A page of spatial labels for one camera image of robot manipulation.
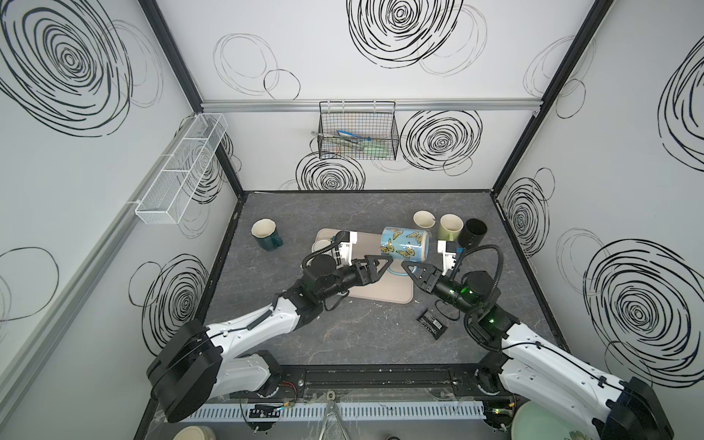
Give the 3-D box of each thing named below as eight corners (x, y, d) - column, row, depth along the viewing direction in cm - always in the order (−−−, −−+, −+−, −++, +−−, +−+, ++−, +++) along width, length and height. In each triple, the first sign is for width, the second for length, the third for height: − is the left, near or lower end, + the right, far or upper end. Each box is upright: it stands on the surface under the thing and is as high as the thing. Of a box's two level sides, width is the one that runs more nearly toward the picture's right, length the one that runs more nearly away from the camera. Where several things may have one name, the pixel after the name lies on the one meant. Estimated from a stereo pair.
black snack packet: (436, 341, 83) (438, 338, 81) (415, 320, 87) (416, 317, 85) (446, 330, 85) (447, 327, 83) (425, 310, 89) (426, 307, 87)
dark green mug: (257, 252, 102) (248, 235, 94) (262, 234, 108) (254, 217, 99) (281, 252, 102) (275, 235, 94) (285, 234, 108) (279, 217, 99)
